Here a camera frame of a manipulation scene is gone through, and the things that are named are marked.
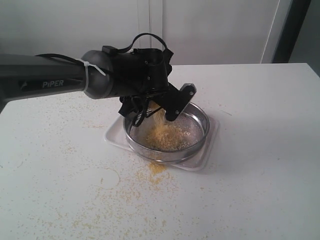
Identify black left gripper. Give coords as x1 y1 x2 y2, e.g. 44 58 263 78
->
109 48 197 127

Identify round stainless steel sieve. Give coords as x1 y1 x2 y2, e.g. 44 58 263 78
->
123 103 213 165

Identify stainless steel cup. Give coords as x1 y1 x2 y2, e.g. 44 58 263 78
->
137 100 166 122

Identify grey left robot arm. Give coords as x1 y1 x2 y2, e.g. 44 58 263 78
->
0 46 197 127

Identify spilled yellow millet pile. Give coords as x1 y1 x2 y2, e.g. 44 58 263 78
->
148 163 167 185

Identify white plastic tray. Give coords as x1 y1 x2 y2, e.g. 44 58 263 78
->
104 116 220 172

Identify white zip tie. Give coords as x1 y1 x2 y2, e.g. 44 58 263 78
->
75 58 106 92

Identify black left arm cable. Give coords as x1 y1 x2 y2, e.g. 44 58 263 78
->
34 32 175 62

